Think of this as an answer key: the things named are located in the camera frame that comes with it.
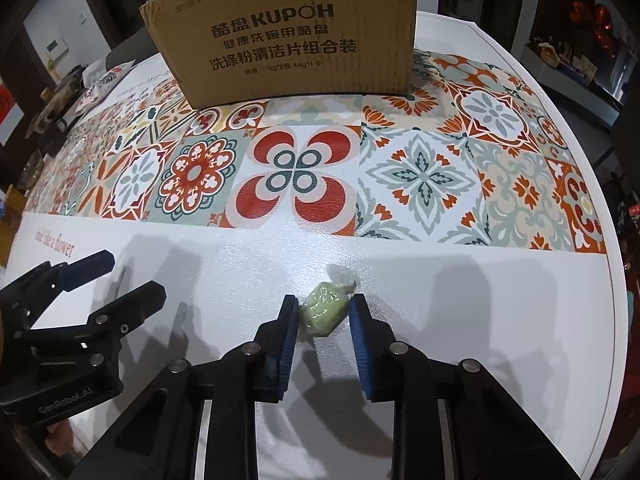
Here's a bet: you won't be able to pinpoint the green candy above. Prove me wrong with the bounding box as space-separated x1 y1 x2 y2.
300 264 357 337

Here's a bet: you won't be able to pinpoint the person's left hand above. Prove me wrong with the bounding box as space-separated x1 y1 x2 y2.
46 419 82 457

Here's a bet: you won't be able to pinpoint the metal hot pot cooker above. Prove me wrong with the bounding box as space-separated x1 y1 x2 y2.
27 65 85 136

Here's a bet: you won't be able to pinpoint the red fu character poster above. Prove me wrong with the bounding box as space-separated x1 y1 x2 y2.
0 82 24 145

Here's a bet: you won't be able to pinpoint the printed snack bag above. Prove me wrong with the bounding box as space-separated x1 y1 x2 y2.
78 60 136 110

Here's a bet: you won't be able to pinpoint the patterned tile table mat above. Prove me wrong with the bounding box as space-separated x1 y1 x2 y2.
27 51 605 254

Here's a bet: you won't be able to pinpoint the brown cardboard box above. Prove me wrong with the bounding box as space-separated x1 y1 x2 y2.
140 0 416 108

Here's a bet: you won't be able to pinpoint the white low cabinet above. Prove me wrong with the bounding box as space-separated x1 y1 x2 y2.
520 47 620 127

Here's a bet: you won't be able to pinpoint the red foil balloons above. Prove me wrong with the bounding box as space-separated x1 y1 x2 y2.
570 1 617 58

